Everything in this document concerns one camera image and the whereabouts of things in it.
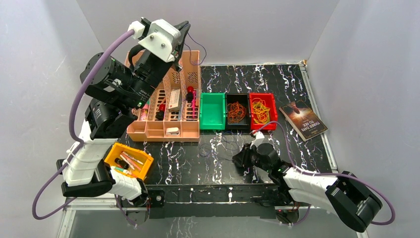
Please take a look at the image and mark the white cardboard box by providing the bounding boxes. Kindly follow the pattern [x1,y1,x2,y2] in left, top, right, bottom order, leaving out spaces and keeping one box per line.
[167,88,182,112]

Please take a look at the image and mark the pink glue bottle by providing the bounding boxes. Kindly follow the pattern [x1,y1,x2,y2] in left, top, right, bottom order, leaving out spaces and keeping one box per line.
[139,104,149,121]

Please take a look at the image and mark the dark paperback book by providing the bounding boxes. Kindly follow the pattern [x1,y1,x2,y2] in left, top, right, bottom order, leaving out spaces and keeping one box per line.
[279,100,328,141]

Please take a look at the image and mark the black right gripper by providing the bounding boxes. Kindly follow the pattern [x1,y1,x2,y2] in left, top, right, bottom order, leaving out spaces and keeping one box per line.
[232,142,271,173]

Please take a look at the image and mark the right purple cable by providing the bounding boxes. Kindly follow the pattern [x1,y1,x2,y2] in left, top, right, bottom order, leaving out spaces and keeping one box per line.
[257,120,396,227]

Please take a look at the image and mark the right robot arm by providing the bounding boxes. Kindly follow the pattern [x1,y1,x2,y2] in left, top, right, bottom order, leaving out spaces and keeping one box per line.
[232,143,382,233]

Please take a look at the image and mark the red and black stamp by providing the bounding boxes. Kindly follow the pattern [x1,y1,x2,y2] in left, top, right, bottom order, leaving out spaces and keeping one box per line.
[155,103,166,120]

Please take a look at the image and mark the green storage bin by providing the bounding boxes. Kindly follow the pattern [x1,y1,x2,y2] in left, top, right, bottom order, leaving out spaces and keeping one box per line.
[199,93,226,130]

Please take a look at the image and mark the beige plastic file organizer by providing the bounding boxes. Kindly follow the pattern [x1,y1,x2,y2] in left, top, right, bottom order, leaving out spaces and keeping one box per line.
[126,51,202,142]

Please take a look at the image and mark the purple cable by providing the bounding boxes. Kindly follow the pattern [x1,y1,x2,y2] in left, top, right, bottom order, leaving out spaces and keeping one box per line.
[257,120,396,227]
[32,29,137,221]

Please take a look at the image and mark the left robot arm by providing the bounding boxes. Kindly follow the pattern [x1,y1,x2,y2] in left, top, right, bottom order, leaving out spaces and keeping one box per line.
[57,18,191,206]

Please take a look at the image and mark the orange wire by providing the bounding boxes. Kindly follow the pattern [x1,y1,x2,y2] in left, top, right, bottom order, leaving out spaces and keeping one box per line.
[227,102,248,124]

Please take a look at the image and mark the yellow tray with pens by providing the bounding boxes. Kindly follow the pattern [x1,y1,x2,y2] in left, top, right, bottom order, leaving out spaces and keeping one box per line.
[104,142,154,180]

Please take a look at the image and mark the black storage bin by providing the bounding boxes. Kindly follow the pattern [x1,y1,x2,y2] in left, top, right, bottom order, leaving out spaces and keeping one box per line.
[225,93,251,131]

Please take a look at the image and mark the purple wire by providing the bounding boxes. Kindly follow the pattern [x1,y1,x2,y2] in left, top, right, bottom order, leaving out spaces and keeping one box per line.
[184,31,244,163]

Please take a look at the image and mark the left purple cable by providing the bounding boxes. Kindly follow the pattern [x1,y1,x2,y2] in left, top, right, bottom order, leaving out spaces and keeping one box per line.
[32,29,137,221]

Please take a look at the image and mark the yellow-green wire coil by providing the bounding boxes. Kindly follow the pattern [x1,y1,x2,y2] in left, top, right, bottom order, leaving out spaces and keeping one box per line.
[251,98,271,125]

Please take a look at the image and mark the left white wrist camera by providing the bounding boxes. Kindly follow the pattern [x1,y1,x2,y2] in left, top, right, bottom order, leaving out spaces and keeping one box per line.
[128,19,181,62]

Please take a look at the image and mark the red storage bin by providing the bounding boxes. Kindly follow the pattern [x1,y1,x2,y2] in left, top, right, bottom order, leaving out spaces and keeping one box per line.
[249,93,278,130]

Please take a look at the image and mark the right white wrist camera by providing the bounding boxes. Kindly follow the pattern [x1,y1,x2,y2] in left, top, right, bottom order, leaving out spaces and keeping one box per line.
[250,131,265,149]

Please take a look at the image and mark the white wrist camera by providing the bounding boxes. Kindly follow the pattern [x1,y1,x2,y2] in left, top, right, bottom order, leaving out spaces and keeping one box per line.
[250,131,265,149]
[128,19,181,62]

